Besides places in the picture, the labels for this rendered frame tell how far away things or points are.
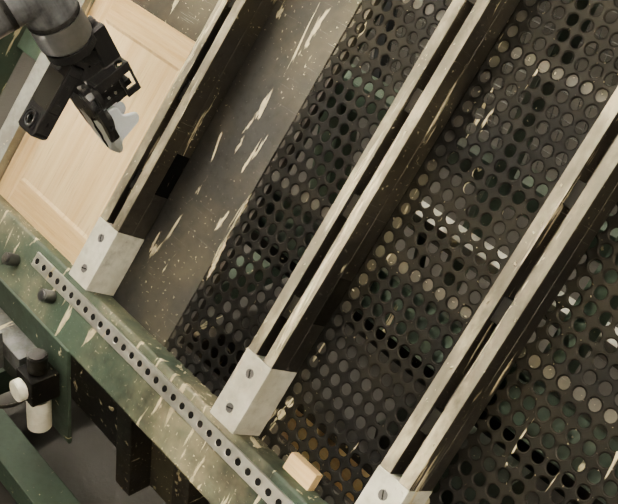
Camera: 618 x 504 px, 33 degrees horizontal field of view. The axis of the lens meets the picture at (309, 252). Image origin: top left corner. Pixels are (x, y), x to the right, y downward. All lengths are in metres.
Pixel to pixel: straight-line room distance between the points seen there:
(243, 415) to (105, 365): 0.35
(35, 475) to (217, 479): 0.97
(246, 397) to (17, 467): 1.09
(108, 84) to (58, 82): 0.07
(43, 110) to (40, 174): 0.73
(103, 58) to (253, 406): 0.58
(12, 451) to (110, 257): 0.88
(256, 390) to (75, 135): 0.74
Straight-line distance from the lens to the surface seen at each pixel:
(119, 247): 1.92
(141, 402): 1.83
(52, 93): 1.46
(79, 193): 2.08
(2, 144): 2.26
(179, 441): 1.76
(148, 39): 2.05
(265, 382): 1.63
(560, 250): 1.41
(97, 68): 1.48
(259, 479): 1.65
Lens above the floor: 2.09
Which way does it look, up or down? 34 degrees down
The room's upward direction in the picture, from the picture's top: 8 degrees clockwise
